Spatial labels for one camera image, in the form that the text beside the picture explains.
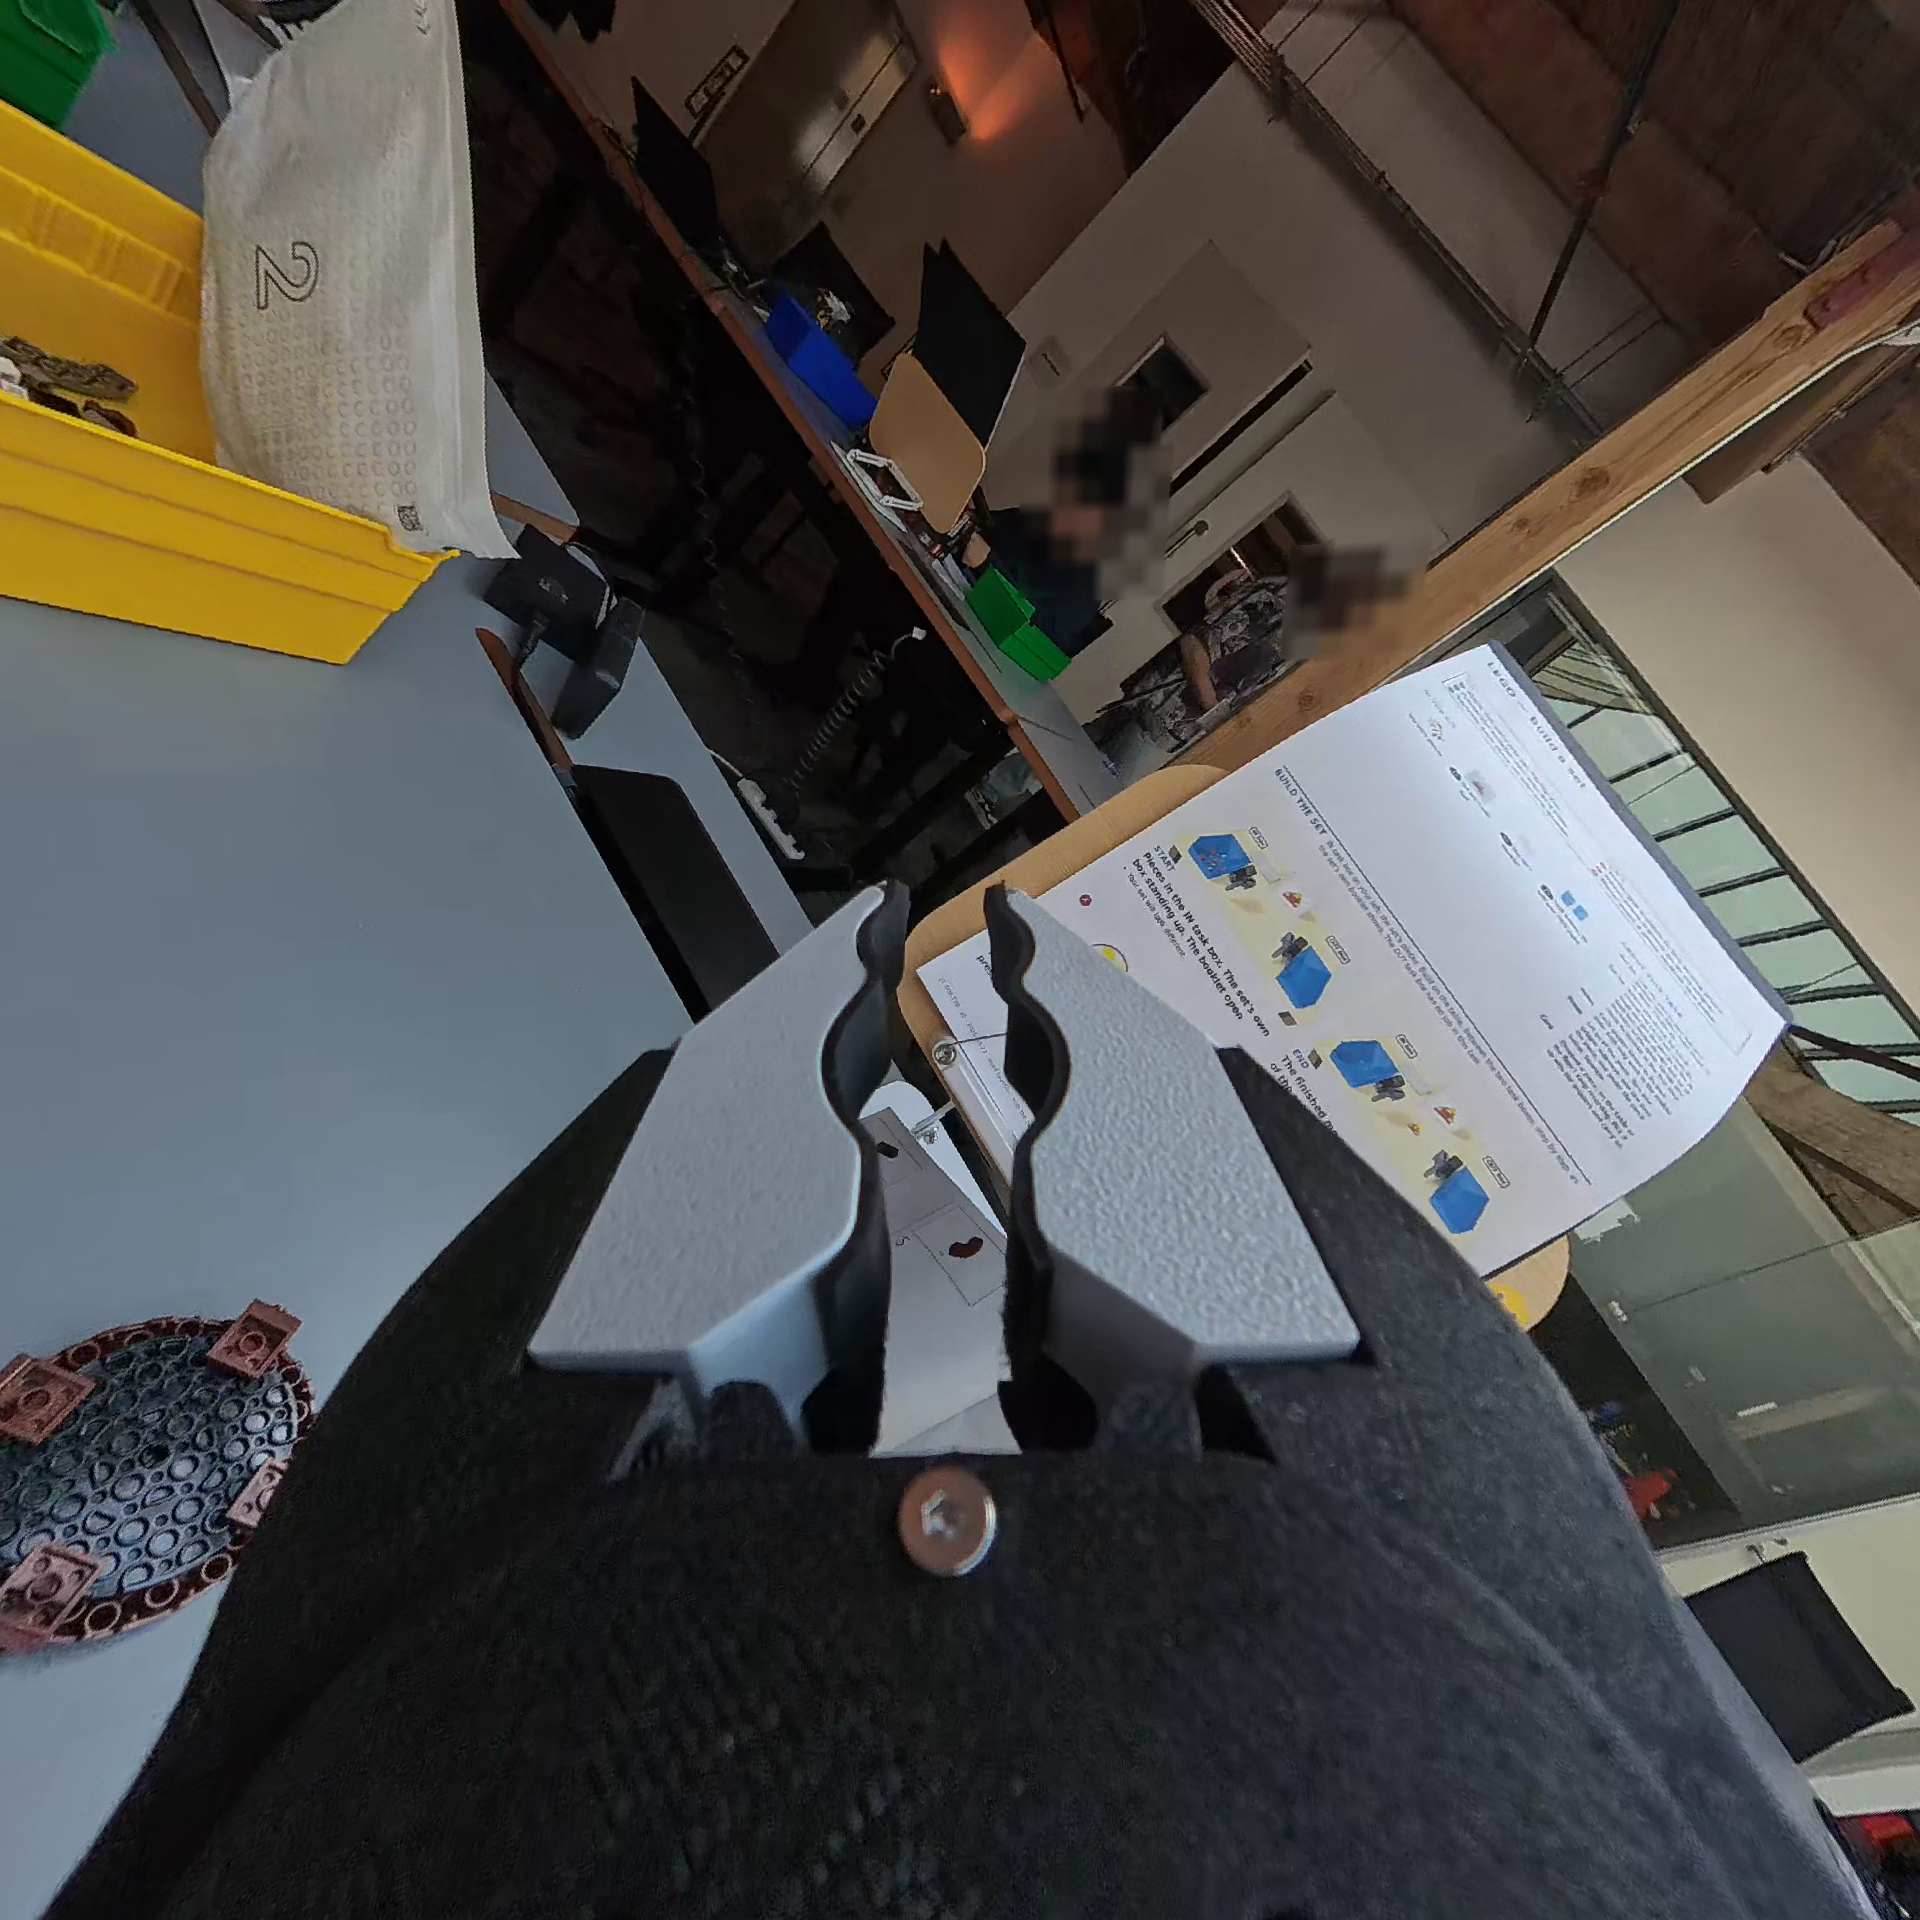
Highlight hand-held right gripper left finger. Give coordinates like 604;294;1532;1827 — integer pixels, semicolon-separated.
529;879;913;1454

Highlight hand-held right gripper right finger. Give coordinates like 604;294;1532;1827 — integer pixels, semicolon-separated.
984;881;1364;1454

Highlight brown round brick model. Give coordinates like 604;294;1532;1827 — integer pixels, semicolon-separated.
0;1299;320;1660

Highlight yellow plastic bin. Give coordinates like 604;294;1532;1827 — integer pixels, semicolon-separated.
0;96;460;665

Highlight grey adjoining desk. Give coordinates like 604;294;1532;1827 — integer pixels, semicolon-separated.
480;374;819;1021

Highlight building instruction booklet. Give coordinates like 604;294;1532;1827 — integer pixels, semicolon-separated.
861;1102;1022;1455

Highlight printed instruction sheet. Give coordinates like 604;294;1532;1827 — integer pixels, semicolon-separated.
920;644;1794;1277

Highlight white power strip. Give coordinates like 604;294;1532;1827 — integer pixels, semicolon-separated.
731;748;810;864

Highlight wooden workbench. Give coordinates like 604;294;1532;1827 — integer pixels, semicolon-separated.
504;0;1124;817

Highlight blue plastic bin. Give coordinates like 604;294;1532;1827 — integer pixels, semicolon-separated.
761;292;881;432

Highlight black monitor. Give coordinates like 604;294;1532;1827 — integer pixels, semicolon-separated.
913;240;1030;448

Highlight white numbered paper bag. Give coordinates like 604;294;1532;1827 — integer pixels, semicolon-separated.
200;0;518;560

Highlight loose brick pieces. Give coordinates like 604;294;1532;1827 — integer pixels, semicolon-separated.
0;334;140;441

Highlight black coiled cable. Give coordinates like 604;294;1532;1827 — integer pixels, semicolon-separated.
784;641;890;804

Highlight wooden support post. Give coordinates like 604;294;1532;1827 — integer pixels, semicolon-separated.
1184;223;1920;774

